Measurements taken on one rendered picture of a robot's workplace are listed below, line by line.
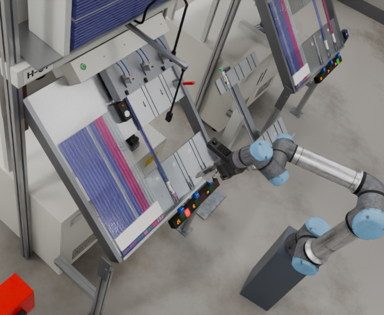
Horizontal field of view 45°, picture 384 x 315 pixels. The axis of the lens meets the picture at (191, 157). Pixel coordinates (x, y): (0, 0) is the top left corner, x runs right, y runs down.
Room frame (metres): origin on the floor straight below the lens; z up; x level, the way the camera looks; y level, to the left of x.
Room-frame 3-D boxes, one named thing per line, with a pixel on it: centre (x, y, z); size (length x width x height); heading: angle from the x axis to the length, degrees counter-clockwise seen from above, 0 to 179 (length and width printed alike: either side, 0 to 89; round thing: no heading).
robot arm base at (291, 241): (1.26, -0.65, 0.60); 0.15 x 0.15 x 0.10
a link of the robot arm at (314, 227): (1.25, -0.65, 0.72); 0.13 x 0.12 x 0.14; 175
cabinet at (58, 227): (1.31, 0.58, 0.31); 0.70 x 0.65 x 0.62; 159
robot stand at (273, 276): (1.26, -0.65, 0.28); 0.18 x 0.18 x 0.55; 79
